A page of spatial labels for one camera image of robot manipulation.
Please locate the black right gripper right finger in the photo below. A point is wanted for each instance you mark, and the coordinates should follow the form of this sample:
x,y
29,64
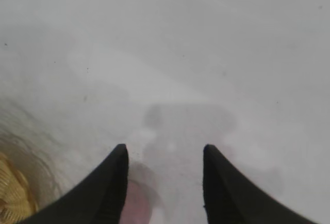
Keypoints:
x,y
227,198

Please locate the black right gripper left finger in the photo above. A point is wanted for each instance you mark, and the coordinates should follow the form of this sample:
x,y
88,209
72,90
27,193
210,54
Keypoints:
x,y
103,198

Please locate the pink peach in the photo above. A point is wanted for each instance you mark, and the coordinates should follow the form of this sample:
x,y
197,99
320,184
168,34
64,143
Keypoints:
x,y
136,203

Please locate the yellow woven wicker basket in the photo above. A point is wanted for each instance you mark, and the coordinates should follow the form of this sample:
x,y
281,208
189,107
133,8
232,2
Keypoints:
x,y
13,182

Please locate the transparent plastic doily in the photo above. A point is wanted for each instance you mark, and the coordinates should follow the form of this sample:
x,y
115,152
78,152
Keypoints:
x,y
38,141

